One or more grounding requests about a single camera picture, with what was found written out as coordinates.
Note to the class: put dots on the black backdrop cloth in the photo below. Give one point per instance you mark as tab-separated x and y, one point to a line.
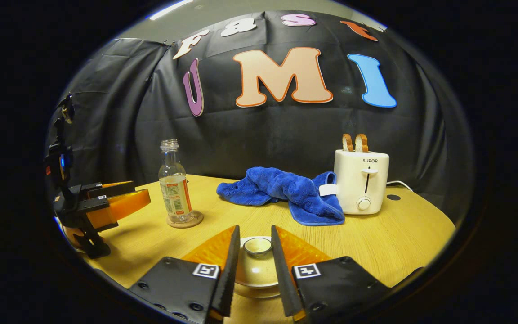
263	135

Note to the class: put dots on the toast bread slice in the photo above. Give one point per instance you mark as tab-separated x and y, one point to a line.
347	143
361	143

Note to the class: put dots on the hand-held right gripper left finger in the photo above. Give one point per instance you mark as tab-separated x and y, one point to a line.
228	279

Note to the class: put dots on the round cork coaster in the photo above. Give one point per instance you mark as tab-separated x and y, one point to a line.
196	221

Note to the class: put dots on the clear plastic water bottle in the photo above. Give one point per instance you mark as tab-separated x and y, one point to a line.
174	193

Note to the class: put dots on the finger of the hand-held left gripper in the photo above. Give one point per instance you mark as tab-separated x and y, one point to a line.
119	209
106	188

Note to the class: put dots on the blue towel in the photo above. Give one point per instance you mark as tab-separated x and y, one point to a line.
281	189

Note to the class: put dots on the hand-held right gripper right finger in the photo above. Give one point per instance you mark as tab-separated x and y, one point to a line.
281	279

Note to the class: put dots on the white toaster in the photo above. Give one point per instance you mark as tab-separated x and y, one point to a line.
360	184

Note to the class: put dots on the white ceramic teacup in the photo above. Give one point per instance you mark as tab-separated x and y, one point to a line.
259	293

